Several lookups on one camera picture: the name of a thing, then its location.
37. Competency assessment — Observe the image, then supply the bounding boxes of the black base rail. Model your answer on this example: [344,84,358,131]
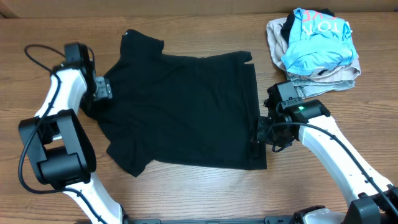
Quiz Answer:
[130,215,294,224]

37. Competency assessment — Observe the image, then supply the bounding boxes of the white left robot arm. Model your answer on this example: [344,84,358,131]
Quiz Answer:
[17,42,131,223]

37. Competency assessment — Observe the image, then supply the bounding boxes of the black t-shirt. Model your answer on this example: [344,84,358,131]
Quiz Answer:
[85,30,267,176]

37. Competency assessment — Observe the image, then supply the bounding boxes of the beige folded garment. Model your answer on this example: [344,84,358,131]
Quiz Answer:
[266,17,361,83]

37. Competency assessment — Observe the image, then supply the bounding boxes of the black garment in pile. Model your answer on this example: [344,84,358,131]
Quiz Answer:
[280,8,335,43]

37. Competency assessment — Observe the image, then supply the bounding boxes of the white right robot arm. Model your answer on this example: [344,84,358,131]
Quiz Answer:
[251,81,397,224]

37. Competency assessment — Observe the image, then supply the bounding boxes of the light blue printed t-shirt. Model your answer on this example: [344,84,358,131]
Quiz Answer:
[281,8,358,76]

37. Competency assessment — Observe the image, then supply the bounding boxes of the grey denim folded garment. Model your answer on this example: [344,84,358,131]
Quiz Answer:
[285,72,355,99]

